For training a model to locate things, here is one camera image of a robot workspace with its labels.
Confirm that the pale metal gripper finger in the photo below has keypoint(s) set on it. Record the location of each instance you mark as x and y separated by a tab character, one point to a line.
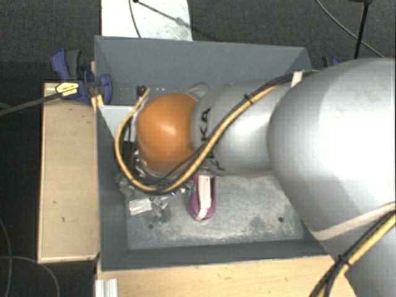
140	207
124	186

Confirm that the purple and white oblong object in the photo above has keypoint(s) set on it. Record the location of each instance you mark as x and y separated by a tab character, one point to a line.
193	207

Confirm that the pale wood board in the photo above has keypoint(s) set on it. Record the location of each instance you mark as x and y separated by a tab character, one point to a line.
68	166

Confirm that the grey metal bin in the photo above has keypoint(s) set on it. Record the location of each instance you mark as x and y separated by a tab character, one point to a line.
247	209

